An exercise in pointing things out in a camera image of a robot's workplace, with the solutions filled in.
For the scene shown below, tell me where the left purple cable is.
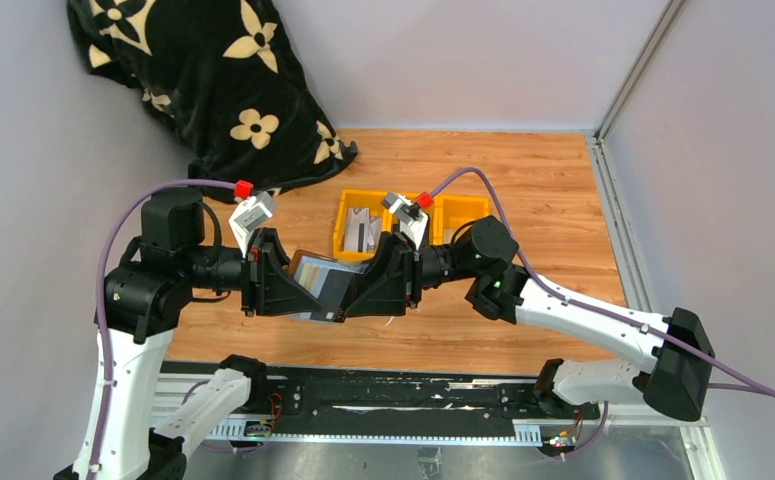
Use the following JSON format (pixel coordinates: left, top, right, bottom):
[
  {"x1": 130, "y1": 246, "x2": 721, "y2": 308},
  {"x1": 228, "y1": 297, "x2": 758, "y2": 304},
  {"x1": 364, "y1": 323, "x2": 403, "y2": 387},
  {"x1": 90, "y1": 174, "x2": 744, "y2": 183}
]
[{"x1": 87, "y1": 178, "x2": 254, "y2": 480}]

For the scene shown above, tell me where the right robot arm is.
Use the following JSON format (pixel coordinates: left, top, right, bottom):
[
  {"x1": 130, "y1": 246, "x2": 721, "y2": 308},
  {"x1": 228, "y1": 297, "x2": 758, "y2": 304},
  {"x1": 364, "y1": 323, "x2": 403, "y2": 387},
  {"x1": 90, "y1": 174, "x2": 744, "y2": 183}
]
[{"x1": 339, "y1": 216, "x2": 715, "y2": 422}]

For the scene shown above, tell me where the yellow bin left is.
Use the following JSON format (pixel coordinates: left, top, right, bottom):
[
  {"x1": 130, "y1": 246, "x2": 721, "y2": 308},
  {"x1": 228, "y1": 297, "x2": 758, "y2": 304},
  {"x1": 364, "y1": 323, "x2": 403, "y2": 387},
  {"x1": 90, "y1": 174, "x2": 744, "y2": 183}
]
[{"x1": 332, "y1": 189, "x2": 392, "y2": 263}]

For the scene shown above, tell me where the yellow bin middle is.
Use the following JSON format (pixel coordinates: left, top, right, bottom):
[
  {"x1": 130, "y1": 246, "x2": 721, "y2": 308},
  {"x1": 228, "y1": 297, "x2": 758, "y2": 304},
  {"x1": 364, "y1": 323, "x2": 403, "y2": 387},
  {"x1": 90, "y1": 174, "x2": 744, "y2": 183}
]
[{"x1": 384, "y1": 190, "x2": 441, "y2": 246}]

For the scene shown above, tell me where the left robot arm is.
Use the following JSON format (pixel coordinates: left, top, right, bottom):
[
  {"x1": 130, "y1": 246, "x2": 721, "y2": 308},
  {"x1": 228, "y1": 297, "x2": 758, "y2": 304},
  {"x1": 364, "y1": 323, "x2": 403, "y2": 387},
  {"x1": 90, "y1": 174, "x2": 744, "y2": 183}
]
[{"x1": 59, "y1": 180, "x2": 318, "y2": 479}]

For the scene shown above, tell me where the black floral blanket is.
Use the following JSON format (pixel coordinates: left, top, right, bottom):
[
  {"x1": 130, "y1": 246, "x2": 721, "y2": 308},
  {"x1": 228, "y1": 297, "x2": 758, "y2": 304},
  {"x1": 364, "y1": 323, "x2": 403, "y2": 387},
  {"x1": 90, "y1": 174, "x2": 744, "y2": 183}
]
[{"x1": 66, "y1": 0, "x2": 359, "y2": 203}]

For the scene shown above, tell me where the purple cable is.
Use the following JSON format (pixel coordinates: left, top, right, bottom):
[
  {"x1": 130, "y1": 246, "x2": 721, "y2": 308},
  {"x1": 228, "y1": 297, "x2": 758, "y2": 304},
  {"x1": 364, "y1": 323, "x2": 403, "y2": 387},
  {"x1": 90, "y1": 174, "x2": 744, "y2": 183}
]
[
  {"x1": 416, "y1": 166, "x2": 775, "y2": 408},
  {"x1": 87, "y1": 178, "x2": 254, "y2": 480}
]

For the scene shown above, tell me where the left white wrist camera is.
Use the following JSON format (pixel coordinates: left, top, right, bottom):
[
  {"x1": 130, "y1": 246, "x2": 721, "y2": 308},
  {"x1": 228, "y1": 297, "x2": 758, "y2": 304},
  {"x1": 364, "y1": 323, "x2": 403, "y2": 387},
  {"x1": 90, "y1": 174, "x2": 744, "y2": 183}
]
[{"x1": 228, "y1": 192, "x2": 277, "y2": 258}]

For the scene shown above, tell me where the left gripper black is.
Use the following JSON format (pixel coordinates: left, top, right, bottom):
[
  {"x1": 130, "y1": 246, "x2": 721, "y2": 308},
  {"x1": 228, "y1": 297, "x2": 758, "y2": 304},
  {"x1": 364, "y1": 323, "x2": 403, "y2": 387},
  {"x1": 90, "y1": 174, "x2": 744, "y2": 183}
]
[{"x1": 184, "y1": 225, "x2": 325, "y2": 314}]

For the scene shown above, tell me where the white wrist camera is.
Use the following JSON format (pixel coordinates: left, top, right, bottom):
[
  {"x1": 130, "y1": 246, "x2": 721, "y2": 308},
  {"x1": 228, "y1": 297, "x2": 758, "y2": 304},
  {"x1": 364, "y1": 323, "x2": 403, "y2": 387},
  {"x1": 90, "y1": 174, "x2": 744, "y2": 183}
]
[
  {"x1": 382, "y1": 192, "x2": 431, "y2": 252},
  {"x1": 228, "y1": 192, "x2": 277, "y2": 258}
]

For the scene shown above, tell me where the brown leather card holder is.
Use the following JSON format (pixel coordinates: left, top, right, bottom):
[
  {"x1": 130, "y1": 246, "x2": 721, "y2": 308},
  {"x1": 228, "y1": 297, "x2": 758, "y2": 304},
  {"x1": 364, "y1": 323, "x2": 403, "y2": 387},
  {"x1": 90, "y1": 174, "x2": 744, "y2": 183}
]
[{"x1": 290, "y1": 250, "x2": 366, "y2": 323}]

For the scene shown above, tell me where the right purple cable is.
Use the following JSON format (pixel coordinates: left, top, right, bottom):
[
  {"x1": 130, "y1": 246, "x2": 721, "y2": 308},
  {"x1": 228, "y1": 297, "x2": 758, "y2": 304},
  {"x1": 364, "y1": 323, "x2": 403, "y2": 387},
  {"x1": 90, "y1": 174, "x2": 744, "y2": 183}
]
[{"x1": 416, "y1": 166, "x2": 775, "y2": 408}]

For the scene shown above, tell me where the yellow bin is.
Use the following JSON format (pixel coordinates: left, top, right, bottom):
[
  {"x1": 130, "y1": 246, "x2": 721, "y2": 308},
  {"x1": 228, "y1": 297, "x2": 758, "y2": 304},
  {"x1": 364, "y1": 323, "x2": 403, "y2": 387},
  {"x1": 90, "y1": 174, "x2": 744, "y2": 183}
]
[
  {"x1": 384, "y1": 190, "x2": 441, "y2": 246},
  {"x1": 332, "y1": 189, "x2": 392, "y2": 263},
  {"x1": 432, "y1": 193, "x2": 490, "y2": 244}
]

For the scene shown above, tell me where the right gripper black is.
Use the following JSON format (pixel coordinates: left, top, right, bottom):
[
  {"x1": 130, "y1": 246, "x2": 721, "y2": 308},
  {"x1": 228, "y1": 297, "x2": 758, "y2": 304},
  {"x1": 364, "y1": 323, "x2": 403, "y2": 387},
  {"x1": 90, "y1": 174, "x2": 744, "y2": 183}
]
[{"x1": 342, "y1": 230, "x2": 483, "y2": 317}]

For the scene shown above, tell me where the silver cards pile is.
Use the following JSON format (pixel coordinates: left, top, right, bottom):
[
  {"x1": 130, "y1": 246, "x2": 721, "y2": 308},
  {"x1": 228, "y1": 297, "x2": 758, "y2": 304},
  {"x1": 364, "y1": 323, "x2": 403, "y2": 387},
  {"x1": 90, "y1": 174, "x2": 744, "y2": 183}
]
[{"x1": 342, "y1": 207, "x2": 382, "y2": 253}]

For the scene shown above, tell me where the yellow bin right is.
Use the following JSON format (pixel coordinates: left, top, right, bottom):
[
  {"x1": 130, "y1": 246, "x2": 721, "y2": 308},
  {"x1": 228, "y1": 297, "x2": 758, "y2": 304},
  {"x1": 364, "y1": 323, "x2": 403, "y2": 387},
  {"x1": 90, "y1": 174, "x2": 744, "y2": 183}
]
[{"x1": 432, "y1": 193, "x2": 490, "y2": 244}]

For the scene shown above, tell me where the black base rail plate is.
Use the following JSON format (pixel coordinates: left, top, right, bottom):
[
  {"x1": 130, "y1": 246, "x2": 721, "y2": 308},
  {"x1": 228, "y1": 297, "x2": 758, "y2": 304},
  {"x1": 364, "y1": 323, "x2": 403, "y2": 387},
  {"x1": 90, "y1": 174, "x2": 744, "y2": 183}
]
[{"x1": 236, "y1": 366, "x2": 601, "y2": 440}]

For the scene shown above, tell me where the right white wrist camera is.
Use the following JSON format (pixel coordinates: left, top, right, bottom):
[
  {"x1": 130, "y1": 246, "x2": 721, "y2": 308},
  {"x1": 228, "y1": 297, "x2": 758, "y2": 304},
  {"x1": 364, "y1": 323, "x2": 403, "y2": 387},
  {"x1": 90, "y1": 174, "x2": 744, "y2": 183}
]
[{"x1": 382, "y1": 192, "x2": 431, "y2": 252}]

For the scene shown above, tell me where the aluminium frame post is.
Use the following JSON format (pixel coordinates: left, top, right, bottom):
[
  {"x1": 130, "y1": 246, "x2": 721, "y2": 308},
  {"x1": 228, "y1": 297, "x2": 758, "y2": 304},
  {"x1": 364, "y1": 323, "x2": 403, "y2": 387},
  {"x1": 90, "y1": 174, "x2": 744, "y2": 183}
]
[{"x1": 594, "y1": 0, "x2": 688, "y2": 143}]

